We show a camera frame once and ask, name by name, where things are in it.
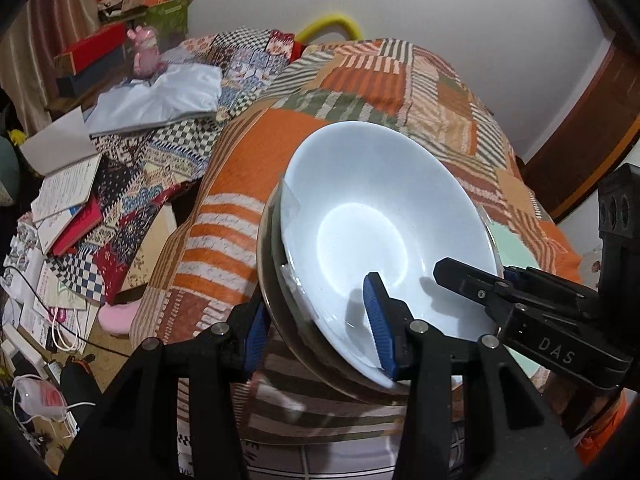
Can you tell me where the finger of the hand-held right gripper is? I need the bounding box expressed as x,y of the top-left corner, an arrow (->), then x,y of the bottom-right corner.
502,267 -> 601,306
434,257 -> 521,323

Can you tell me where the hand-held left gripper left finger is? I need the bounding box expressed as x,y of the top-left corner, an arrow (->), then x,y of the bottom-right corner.
60,287 -> 271,480

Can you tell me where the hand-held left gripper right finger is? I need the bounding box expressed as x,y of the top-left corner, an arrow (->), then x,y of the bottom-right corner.
362,272 -> 576,480

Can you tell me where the mint green plate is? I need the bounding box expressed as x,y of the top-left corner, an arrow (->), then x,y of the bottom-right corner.
487,222 -> 546,378

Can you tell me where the white spotted bowl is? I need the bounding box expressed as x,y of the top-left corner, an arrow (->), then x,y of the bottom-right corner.
280,121 -> 499,388

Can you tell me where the person's right forearm orange sleeve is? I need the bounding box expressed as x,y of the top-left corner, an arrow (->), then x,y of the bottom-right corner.
570,390 -> 631,471

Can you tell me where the pink slipper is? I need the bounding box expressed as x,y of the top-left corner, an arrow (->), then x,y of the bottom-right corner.
97,301 -> 146,336

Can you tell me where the wooden door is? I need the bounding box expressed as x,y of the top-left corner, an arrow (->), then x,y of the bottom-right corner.
522,45 -> 640,221

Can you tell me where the orange striped patchwork blanket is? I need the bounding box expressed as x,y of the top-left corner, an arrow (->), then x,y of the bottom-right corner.
127,37 -> 586,461

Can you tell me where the checkered patchwork quilt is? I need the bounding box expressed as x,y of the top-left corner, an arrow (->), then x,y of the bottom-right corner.
15,27 -> 296,306

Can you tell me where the red book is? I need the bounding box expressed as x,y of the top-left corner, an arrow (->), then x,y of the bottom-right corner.
50,197 -> 103,257

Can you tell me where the grey folded cloth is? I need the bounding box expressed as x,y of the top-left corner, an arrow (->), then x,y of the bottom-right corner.
87,62 -> 223,137

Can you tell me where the open notebook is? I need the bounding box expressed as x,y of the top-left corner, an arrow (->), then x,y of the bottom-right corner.
22,107 -> 103,221

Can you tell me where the pink rabbit toy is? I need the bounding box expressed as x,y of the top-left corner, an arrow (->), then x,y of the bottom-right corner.
126,25 -> 168,78

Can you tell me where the dark box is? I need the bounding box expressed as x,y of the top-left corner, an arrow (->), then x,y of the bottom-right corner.
56,45 -> 128,98

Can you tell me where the yellow foam tube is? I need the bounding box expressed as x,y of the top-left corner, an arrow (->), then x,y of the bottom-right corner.
295,11 -> 362,43

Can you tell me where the green box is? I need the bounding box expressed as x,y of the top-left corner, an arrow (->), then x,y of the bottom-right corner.
145,0 -> 193,41

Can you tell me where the red box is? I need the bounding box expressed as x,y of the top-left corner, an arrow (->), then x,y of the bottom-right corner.
54,22 -> 128,78

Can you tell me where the striped brown curtain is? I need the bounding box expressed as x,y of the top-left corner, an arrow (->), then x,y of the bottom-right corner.
0,0 -> 101,111

